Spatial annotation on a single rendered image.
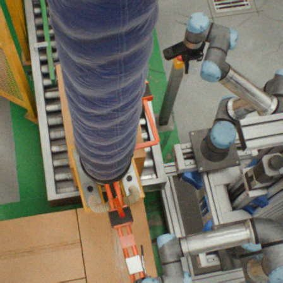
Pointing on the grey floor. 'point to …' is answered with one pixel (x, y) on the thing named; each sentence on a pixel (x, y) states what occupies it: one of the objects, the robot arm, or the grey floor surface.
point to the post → (175, 77)
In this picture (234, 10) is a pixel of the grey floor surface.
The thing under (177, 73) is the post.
